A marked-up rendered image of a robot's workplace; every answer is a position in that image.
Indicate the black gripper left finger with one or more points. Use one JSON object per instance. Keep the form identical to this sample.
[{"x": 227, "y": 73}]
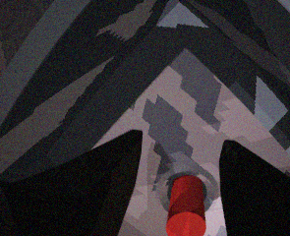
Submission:
[{"x": 86, "y": 196}]

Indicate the red peg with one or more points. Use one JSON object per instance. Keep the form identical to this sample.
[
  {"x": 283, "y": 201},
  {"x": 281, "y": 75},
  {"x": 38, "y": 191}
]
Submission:
[{"x": 186, "y": 215}]

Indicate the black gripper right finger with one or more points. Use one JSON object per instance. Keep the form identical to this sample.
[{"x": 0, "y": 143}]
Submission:
[{"x": 255, "y": 195}]

